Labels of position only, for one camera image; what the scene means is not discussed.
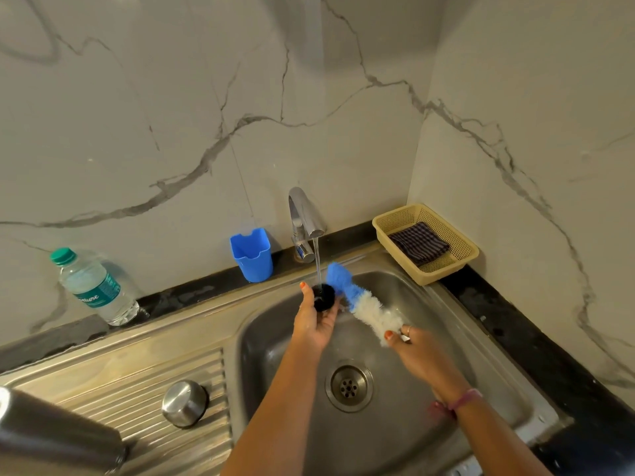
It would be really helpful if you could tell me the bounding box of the person's right forearm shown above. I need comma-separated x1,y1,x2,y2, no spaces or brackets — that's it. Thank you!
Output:
451,396,554,476

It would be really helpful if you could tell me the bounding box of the black stopper lid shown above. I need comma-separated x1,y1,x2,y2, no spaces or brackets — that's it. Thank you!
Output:
311,284,338,313

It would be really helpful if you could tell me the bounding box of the stainless steel flask body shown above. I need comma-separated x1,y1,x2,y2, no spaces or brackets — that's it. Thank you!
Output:
0,386,130,476

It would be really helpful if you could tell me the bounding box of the steel cup cap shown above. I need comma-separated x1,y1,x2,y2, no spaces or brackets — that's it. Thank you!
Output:
161,379,210,429

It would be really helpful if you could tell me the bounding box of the blue plastic brush holder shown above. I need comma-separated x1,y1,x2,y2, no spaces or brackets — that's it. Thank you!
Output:
229,227,275,284

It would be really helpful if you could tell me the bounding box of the yellow plastic basket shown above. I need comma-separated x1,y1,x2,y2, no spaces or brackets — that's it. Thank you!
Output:
372,203,481,287

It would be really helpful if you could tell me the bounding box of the dark checked cloth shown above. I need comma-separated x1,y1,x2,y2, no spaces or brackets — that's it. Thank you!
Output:
388,221,451,267

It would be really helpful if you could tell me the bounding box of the person's left hand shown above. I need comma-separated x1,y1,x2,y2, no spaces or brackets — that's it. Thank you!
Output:
291,281,341,355

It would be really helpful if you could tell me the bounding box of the pink thread bracelet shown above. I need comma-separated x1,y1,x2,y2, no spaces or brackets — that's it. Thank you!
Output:
431,388,484,417

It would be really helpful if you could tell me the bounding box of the blue white bottle brush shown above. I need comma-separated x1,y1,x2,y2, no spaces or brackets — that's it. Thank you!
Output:
325,262,411,348

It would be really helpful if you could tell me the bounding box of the person's right hand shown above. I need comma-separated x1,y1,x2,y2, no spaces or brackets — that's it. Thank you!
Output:
384,324,472,407

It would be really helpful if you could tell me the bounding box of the stainless steel sink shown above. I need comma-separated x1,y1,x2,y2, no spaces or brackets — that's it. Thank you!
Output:
0,242,574,476

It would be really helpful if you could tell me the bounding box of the person's left forearm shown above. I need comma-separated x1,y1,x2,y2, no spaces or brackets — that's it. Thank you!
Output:
220,341,323,476

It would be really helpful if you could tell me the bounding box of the chrome faucet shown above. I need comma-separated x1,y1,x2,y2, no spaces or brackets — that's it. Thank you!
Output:
288,186,327,263

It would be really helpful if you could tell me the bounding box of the clear plastic water bottle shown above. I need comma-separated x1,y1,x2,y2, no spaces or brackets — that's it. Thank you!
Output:
50,247,141,327

